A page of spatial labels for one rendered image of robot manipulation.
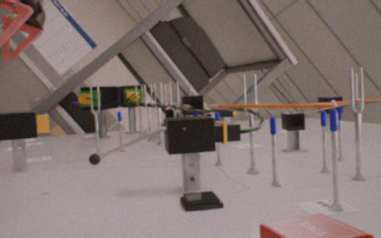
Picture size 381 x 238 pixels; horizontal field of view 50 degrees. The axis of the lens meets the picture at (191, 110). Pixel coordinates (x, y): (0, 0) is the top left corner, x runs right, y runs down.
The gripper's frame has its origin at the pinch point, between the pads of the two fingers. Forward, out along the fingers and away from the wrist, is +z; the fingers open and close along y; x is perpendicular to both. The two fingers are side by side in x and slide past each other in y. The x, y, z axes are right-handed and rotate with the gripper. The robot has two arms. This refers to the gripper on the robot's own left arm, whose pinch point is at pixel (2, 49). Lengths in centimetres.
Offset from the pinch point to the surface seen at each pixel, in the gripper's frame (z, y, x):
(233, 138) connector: 4.5, -24.5, -34.2
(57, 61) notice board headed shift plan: -123, 723, 99
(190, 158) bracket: 8.4, -23.5, -30.2
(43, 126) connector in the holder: 9.8, 1.8, -10.0
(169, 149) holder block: 8.2, -24.6, -27.2
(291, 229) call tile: 12, -47, -32
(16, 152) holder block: 15.3, 2.8, -7.3
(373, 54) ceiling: -138, 225, -214
